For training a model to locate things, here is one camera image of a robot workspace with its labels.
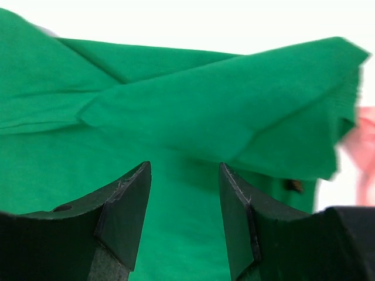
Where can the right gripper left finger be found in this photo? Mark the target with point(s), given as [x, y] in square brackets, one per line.
[95, 237]

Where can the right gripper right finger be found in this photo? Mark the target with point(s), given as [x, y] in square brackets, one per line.
[269, 240]

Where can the green t-shirt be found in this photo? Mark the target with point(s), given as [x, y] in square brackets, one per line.
[76, 115]

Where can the salmon pink crumpled t-shirt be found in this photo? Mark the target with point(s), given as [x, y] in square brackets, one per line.
[358, 148]

